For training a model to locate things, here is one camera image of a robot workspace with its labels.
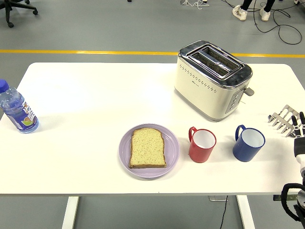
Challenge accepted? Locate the cream and chrome toaster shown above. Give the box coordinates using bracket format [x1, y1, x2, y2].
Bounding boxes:
[173, 40, 255, 123]

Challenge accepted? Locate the blue enamel cup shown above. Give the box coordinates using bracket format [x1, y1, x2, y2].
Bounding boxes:
[235, 124, 266, 163]

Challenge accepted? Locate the lilac round plate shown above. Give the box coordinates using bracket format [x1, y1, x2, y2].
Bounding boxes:
[119, 123, 180, 179]

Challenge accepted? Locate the silver metal toast rack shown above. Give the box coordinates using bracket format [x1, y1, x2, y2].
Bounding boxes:
[267, 104, 301, 138]

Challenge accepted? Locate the black cable on floor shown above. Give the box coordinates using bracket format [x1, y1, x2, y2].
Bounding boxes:
[252, 0, 303, 45]

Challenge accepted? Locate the water bottle with blue cap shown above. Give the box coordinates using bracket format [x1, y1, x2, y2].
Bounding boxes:
[0, 79, 40, 134]

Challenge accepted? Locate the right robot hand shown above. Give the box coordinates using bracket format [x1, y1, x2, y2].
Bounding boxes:
[292, 111, 305, 168]

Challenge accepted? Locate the grey under-table bracket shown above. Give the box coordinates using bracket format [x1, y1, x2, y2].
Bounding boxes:
[208, 195, 229, 202]

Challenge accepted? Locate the black office chair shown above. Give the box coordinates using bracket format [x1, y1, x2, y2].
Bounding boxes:
[0, 0, 39, 29]

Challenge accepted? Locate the red enamel cup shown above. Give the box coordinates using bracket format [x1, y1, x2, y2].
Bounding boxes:
[188, 126, 217, 164]

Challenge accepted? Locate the white cable bundle on floor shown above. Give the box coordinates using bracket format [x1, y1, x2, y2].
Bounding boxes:
[180, 0, 210, 10]

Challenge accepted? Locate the white table leg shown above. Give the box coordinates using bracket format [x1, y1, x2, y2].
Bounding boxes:
[61, 197, 80, 229]
[236, 195, 255, 229]

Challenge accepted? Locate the dark green under-table device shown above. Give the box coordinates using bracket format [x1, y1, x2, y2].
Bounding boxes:
[273, 194, 297, 201]

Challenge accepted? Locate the slice of toast bread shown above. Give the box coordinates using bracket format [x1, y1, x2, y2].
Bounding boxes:
[129, 127, 167, 169]

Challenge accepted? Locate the person's white shoe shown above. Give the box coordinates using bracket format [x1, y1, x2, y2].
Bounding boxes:
[259, 6, 271, 22]
[232, 4, 248, 21]

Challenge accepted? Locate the thin black hanging cable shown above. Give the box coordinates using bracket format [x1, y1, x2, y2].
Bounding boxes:
[218, 195, 229, 229]

